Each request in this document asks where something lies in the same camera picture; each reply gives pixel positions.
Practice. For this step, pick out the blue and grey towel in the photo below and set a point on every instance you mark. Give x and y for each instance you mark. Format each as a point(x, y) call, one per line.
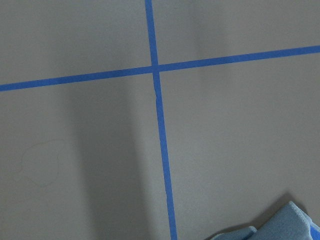
point(289, 223)

